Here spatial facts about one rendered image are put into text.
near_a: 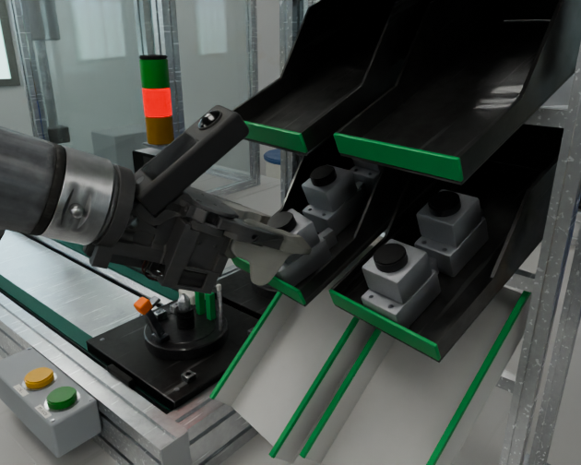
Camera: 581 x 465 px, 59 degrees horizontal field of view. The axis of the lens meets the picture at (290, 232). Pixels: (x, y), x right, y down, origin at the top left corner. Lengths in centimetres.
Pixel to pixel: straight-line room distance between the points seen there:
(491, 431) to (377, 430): 34
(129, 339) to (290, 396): 36
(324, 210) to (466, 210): 17
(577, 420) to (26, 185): 88
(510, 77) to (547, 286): 20
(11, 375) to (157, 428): 27
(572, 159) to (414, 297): 18
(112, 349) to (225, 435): 24
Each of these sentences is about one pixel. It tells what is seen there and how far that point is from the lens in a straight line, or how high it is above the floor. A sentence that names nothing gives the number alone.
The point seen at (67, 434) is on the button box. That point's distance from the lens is 83.
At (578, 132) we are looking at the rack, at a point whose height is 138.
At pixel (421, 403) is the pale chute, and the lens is 61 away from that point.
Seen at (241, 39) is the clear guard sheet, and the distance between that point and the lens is 211.
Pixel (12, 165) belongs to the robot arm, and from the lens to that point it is 41.
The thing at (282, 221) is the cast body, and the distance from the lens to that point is 54.
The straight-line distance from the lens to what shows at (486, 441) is 92.
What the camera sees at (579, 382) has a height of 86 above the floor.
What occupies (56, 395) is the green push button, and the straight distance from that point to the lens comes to 84.
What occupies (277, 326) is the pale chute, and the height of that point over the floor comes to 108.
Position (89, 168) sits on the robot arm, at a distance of 43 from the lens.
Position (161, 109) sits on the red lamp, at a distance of 98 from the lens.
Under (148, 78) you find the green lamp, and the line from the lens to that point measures 98.
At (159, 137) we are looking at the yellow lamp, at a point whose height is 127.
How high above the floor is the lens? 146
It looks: 21 degrees down
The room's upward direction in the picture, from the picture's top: straight up
